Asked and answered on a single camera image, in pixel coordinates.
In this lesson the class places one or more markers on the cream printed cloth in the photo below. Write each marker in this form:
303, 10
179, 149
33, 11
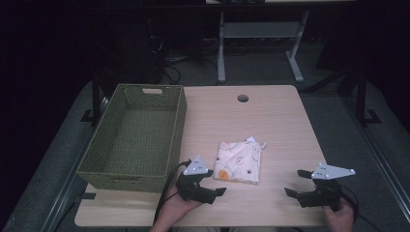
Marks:
240, 161

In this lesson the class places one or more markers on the black metal stand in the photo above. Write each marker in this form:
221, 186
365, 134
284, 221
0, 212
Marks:
96, 100
361, 96

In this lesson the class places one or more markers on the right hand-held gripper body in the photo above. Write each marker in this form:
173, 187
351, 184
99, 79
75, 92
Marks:
322, 193

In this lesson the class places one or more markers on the metal rail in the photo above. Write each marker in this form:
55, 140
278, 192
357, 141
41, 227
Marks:
66, 199
377, 154

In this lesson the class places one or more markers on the person's right hand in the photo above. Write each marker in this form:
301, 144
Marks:
338, 219

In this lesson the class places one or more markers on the green woven basket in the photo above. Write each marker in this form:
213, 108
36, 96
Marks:
135, 138

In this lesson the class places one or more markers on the person's left hand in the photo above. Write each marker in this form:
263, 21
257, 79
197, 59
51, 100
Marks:
175, 209

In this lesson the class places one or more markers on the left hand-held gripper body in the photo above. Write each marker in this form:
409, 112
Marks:
193, 190

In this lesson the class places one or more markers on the white metal table frame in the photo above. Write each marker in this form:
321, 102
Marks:
262, 30

